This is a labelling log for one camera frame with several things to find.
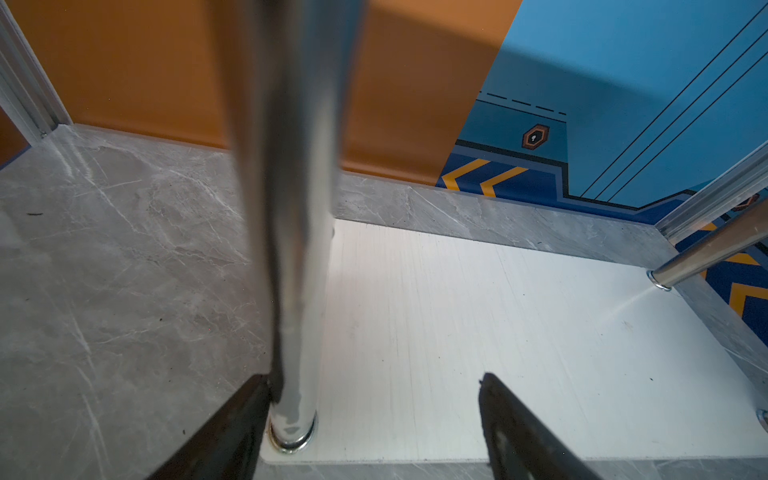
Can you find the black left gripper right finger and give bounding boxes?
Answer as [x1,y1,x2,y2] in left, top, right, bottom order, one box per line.
[478,372,598,480]

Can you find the white two-tier shelf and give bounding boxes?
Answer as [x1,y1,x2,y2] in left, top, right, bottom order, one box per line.
[209,1,767,465]

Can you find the right aluminium corner post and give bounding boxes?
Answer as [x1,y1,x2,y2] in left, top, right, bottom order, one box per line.
[655,142,767,245]

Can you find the aluminium corner post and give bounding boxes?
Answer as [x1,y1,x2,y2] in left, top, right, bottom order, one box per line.
[1,1,72,145]
[655,142,767,245]

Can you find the left aluminium corner post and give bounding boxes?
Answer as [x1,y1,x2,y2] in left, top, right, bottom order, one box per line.
[1,1,72,145]

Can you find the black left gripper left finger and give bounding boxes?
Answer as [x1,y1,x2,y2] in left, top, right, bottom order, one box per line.
[150,375,271,480]

